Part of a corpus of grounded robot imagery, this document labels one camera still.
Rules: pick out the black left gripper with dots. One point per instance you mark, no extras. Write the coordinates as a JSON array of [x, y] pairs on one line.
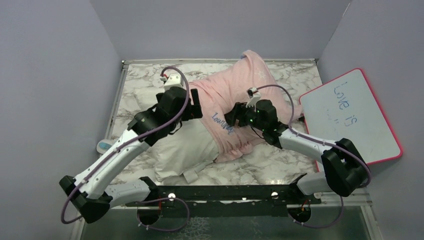
[[193, 111]]

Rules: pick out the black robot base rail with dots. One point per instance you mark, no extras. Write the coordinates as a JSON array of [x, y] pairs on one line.
[[214, 201]]

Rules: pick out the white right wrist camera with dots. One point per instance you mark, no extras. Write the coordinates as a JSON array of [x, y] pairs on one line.
[[254, 96]]

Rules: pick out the white pillow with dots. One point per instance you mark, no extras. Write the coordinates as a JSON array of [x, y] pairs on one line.
[[179, 158]]

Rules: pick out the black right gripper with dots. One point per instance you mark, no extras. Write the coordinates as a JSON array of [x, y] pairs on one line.
[[243, 111]]

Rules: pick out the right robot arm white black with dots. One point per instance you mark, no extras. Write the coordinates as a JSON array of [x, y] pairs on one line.
[[344, 169]]

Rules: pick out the pink framed whiteboard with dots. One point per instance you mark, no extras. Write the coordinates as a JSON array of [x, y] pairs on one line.
[[346, 107]]

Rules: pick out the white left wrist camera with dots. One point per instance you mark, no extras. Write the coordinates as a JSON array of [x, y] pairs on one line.
[[173, 80]]

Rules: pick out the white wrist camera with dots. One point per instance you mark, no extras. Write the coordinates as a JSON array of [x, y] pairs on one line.
[[254, 96], [173, 80]]

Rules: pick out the Elsa print pink-lined pillowcase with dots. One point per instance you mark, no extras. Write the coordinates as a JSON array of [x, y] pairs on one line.
[[223, 97]]

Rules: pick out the aluminium table frame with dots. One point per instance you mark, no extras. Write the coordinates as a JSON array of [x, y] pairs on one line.
[[266, 165]]

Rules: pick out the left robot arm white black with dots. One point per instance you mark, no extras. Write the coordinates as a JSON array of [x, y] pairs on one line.
[[91, 192]]

